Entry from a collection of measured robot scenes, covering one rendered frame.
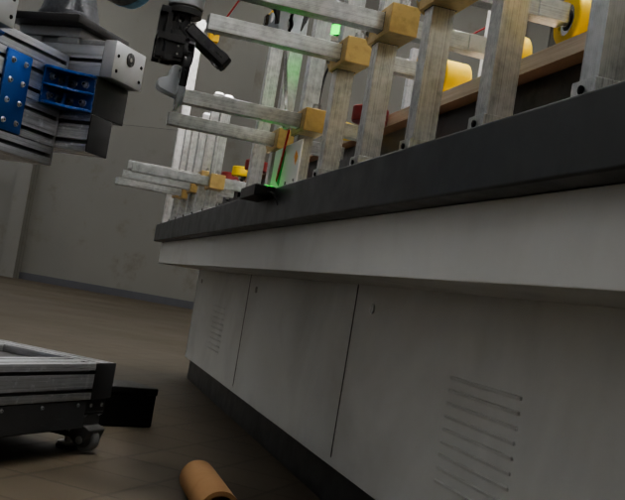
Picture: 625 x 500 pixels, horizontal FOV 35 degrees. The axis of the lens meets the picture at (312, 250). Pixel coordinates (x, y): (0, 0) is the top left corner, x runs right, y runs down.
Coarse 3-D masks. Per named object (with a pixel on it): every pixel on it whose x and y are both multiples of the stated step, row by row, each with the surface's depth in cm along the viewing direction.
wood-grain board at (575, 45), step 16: (560, 48) 143; (576, 48) 138; (528, 64) 153; (544, 64) 148; (560, 64) 146; (528, 80) 158; (448, 96) 183; (464, 96) 176; (400, 112) 210; (384, 128) 219; (400, 128) 216; (352, 144) 248
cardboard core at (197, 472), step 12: (192, 468) 210; (204, 468) 207; (180, 480) 214; (192, 480) 202; (204, 480) 197; (216, 480) 197; (192, 492) 197; (204, 492) 190; (216, 492) 187; (228, 492) 188
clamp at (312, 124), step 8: (304, 112) 209; (312, 112) 208; (320, 112) 209; (304, 120) 208; (312, 120) 208; (320, 120) 209; (304, 128) 208; (312, 128) 208; (320, 128) 209; (312, 136) 214
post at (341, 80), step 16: (352, 0) 192; (352, 32) 192; (336, 80) 191; (352, 80) 192; (336, 96) 191; (336, 112) 191; (336, 128) 191; (320, 144) 194; (336, 144) 191; (320, 160) 191; (336, 160) 191
